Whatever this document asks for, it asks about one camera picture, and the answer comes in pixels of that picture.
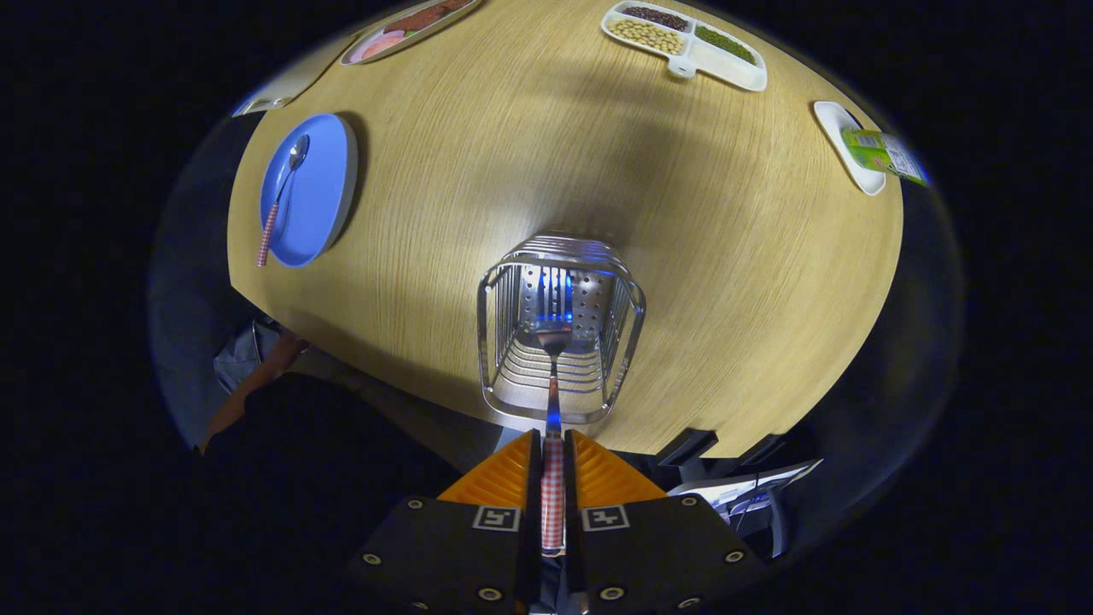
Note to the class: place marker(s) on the white saucer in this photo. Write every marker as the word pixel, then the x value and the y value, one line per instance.
pixel 832 128

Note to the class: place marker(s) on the metal cutlery holder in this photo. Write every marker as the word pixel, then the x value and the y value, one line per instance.
pixel 589 299

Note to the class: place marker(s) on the white papers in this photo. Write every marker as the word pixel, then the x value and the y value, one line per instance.
pixel 734 491

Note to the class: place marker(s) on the black bracket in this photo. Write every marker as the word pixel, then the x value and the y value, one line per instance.
pixel 687 444

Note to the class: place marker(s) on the white plate with meat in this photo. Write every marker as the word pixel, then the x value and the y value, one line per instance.
pixel 401 30

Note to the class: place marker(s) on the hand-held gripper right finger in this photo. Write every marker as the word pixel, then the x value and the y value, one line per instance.
pixel 569 504

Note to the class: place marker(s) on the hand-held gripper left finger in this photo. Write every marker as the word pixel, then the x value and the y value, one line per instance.
pixel 534 487

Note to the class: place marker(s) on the white divided tray with beans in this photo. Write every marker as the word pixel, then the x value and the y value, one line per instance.
pixel 726 73

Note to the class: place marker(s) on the green label bottle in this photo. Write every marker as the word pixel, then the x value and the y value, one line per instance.
pixel 875 152

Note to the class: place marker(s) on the blue plate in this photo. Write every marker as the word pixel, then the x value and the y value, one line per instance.
pixel 320 196

